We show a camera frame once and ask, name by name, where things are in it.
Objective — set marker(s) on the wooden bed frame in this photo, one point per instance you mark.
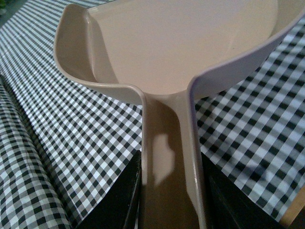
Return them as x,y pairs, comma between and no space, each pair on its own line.
294,217

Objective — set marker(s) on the black white checkered bedsheet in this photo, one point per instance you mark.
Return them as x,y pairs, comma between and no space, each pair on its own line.
62,146

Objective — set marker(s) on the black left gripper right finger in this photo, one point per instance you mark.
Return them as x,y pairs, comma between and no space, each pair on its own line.
230,207

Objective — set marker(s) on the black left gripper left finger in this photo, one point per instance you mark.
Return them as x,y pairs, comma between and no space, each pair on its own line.
118,209

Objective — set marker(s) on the beige plastic dustpan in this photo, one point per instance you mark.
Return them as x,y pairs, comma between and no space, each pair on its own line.
164,55

